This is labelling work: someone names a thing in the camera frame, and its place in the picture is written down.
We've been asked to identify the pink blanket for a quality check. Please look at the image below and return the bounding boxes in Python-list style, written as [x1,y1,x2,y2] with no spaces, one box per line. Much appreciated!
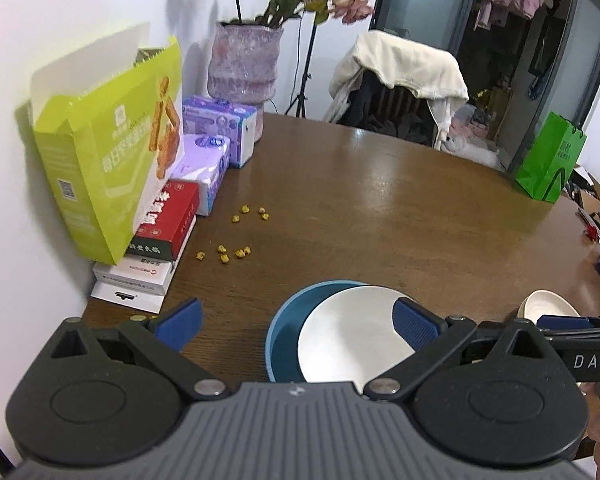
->
[452,117,491,138]

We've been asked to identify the navy hanging garment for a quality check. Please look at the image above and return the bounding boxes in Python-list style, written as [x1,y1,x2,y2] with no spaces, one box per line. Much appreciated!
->
[340,75,376,126]

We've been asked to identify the lime green snack box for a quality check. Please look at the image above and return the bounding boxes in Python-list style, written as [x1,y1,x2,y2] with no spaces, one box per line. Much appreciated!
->
[30,22,183,266]

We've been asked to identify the purple tissue box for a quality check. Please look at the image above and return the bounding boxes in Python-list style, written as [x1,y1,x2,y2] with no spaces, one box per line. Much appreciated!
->
[182,96,258,168]

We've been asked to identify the open cardboard box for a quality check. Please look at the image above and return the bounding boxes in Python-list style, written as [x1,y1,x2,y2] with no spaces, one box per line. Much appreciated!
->
[572,170,600,206]

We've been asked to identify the scattered yellow kernels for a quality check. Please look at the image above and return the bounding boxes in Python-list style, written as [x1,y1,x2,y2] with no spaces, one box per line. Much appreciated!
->
[195,204,271,263]

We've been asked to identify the dark flat case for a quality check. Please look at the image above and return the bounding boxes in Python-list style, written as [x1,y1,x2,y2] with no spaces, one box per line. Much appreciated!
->
[577,207,600,238]

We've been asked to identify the pink textured vase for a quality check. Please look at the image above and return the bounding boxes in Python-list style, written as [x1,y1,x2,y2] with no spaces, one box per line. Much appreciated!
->
[207,21,285,111]

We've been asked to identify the white box with black print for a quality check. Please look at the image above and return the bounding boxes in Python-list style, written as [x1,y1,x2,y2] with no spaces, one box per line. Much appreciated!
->
[89,280,171,313]

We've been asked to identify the cream plate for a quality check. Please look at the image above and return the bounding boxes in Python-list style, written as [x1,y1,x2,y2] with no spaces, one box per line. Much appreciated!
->
[516,289,581,326]

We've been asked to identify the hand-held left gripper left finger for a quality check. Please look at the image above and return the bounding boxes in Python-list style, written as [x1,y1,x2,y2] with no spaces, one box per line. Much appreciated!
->
[45,297,232,404]

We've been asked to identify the white bowl with black rim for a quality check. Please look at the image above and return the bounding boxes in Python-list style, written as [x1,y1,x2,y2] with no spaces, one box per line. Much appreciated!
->
[297,286,421,383]

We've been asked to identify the purple tissue pack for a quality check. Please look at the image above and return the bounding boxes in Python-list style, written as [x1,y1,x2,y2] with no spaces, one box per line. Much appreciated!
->
[170,134,231,217]

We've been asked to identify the black light stand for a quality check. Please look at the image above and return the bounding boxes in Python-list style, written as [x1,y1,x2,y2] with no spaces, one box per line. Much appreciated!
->
[284,10,316,118]

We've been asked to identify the dark wooden chair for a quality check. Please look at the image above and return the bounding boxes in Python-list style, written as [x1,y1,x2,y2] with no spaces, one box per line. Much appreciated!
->
[360,70,438,136]

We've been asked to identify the glass sliding door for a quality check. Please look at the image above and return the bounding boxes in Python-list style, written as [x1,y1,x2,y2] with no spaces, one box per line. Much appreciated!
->
[380,0,486,56]
[505,0,600,171]

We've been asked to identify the white box with red logo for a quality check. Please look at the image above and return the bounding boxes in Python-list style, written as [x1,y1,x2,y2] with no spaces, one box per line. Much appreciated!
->
[92,255,175,287]

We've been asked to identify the blue bowl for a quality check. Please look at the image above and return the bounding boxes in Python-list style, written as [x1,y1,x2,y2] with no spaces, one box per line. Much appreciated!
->
[265,280,376,383]

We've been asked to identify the gold gift bag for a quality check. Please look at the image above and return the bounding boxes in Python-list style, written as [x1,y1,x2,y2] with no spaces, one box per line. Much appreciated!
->
[475,87,513,126]

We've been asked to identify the white plush toy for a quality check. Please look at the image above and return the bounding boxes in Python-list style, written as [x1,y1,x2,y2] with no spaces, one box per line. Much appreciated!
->
[442,135,501,167]

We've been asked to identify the dark crumpled clothing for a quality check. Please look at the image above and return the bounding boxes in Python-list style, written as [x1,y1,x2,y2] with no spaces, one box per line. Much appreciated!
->
[365,112,438,146]

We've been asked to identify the cream sweater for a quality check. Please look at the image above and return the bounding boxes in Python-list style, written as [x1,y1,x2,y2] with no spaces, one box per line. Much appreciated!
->
[328,31,470,151]

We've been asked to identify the green paper bag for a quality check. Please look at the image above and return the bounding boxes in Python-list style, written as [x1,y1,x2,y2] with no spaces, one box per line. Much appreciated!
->
[514,111,588,204]

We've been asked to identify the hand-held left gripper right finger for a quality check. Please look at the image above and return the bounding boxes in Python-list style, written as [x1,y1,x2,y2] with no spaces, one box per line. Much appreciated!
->
[362,296,551,403]

